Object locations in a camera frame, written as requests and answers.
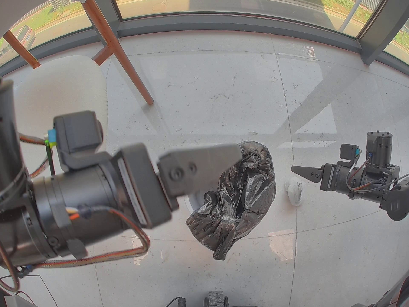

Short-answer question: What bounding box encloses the window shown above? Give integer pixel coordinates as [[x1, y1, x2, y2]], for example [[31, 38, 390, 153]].
[[0, 0, 409, 76]]

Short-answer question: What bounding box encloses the black plastic bag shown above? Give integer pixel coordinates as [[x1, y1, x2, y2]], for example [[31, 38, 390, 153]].
[[186, 141, 277, 261]]

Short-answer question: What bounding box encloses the wooden chair with white cushions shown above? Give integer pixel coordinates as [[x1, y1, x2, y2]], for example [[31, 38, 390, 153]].
[[0, 0, 154, 159]]

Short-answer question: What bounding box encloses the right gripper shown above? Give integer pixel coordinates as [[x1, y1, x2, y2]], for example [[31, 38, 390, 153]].
[[290, 162, 368, 201]]

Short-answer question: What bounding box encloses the white paper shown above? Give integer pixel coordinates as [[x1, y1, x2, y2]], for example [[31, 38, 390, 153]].
[[284, 177, 304, 207]]

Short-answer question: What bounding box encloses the white trash bin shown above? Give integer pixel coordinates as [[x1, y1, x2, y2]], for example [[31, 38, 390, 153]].
[[188, 189, 211, 217]]

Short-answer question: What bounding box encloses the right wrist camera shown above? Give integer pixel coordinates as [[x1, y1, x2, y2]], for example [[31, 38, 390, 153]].
[[339, 143, 361, 169]]

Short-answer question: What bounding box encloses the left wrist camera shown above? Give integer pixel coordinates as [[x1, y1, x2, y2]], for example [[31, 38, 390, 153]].
[[53, 111, 111, 172]]

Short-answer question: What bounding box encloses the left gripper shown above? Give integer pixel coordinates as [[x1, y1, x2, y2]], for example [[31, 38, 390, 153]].
[[31, 143, 243, 257]]

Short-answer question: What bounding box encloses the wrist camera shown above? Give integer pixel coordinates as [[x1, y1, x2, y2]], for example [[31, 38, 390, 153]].
[[339, 143, 361, 169], [53, 111, 111, 172]]

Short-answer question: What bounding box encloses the black cable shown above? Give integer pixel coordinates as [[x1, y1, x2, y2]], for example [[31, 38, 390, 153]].
[[0, 274, 53, 307]]

